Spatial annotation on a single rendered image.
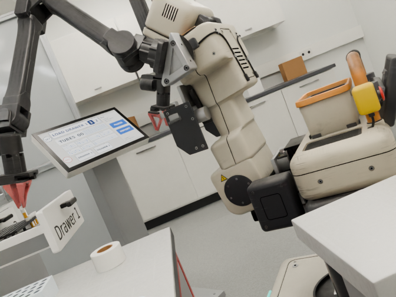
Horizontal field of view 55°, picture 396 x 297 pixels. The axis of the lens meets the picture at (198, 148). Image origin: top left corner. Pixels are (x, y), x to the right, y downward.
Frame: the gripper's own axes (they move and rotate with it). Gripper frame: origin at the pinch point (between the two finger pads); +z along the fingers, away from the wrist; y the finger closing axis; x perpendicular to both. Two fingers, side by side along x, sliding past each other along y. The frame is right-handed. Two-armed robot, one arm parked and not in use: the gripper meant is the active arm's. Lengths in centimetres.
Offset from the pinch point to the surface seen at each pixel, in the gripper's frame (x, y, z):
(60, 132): 91, -9, -20
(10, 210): 41.1, -19.6, 7.7
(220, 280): 113, 64, 80
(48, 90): 158, -29, -50
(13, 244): -14.8, 2.2, 7.1
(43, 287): -32.4, 13.7, 12.4
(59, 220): -8.4, 11.9, 4.1
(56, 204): -5.7, 11.0, 0.5
